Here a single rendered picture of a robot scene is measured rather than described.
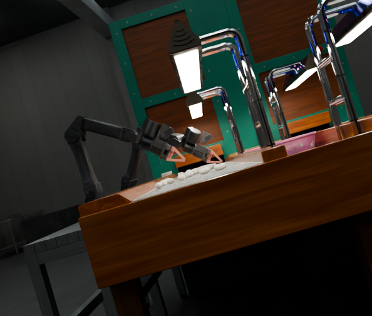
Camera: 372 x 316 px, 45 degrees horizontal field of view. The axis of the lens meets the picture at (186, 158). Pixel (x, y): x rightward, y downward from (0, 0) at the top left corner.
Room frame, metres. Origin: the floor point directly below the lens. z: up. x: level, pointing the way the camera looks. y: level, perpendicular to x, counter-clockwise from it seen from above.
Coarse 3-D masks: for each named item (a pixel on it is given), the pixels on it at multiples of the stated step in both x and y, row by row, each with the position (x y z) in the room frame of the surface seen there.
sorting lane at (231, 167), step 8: (224, 168) 1.42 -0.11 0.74; (232, 168) 1.19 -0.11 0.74; (240, 168) 1.02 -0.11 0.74; (192, 176) 1.60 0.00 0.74; (200, 176) 1.32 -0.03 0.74; (208, 176) 1.12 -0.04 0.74; (216, 176) 0.97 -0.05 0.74; (168, 184) 1.47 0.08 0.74; (176, 184) 1.24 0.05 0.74; (184, 184) 1.05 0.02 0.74; (152, 192) 1.15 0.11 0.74; (160, 192) 0.99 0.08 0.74; (136, 200) 0.98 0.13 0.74
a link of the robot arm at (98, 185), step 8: (80, 136) 1.92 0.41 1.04; (72, 144) 1.92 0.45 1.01; (80, 144) 1.91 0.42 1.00; (80, 152) 1.92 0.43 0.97; (80, 160) 1.92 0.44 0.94; (88, 160) 1.94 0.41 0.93; (80, 168) 1.93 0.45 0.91; (88, 168) 1.92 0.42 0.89; (88, 176) 1.92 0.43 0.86; (88, 184) 1.91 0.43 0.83; (96, 184) 1.92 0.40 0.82; (96, 192) 1.91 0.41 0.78
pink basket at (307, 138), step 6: (312, 132) 1.66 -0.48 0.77; (294, 138) 1.62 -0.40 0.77; (300, 138) 1.63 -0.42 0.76; (306, 138) 1.64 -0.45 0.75; (312, 138) 1.67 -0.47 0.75; (276, 144) 1.63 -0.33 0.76; (282, 144) 1.63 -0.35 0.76; (288, 144) 1.62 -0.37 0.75; (300, 144) 1.63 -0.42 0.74; (306, 144) 1.65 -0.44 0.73; (252, 150) 1.71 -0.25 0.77; (288, 150) 1.63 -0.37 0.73; (300, 150) 1.64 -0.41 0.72
